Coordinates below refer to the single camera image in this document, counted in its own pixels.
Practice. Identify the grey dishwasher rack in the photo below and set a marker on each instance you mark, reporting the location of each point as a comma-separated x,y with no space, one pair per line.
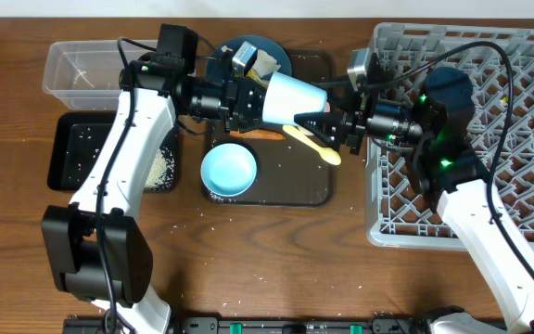
500,64

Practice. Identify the yellow plastic spoon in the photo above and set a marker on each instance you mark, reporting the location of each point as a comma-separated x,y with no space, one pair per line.
327,154

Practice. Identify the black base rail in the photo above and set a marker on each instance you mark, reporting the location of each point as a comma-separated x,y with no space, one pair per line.
381,323

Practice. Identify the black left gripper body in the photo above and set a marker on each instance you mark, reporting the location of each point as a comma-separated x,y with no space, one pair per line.
231,86

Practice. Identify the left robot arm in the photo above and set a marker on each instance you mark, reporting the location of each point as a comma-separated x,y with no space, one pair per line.
94,245

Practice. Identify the light blue plastic cup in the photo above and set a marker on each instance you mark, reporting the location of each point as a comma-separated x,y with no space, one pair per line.
286,97

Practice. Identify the black waste tray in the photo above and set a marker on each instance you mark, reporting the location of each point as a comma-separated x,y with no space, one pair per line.
78,141

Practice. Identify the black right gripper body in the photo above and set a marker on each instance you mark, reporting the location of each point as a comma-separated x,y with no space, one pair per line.
357,124

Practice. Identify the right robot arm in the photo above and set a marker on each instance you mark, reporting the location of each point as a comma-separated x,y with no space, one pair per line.
426,111

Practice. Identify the dark blue bowl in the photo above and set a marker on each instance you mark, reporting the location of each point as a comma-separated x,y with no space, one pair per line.
219,67

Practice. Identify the light blue small bowl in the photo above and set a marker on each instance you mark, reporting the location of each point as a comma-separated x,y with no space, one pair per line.
228,170

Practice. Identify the pile of white rice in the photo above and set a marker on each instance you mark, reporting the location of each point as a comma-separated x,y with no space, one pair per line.
161,176

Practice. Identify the crumpled white tissue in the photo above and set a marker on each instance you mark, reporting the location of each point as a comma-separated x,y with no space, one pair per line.
264,64

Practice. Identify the clear plastic container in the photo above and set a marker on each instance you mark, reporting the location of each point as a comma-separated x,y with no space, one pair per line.
85,75

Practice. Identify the yellow snack wrapper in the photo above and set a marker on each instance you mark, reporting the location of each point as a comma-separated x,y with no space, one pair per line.
254,76

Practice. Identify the dark brown serving tray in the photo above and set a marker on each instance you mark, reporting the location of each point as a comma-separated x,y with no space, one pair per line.
289,173

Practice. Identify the orange carrot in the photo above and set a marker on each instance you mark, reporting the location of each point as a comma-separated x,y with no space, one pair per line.
258,134

